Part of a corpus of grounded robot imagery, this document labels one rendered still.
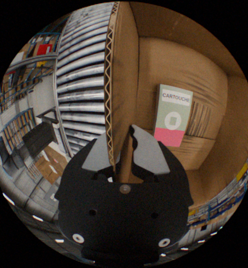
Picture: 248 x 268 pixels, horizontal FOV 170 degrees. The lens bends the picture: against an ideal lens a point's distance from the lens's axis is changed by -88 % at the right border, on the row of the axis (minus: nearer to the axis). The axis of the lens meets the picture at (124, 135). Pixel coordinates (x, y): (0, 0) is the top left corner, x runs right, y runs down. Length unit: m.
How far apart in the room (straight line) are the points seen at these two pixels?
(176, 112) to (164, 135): 0.05
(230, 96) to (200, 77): 0.13
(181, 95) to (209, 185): 0.30
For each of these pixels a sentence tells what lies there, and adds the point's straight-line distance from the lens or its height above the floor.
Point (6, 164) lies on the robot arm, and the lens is 0.88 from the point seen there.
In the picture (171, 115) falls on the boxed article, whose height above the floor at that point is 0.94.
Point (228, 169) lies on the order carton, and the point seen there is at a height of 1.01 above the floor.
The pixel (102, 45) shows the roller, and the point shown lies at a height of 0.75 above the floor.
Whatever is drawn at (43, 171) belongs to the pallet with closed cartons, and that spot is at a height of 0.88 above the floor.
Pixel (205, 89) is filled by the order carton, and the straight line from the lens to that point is 0.26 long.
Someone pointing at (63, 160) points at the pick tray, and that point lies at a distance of 1.05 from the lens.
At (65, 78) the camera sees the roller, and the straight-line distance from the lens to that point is 0.59.
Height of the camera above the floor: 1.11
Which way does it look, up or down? 54 degrees down
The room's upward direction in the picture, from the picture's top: 151 degrees counter-clockwise
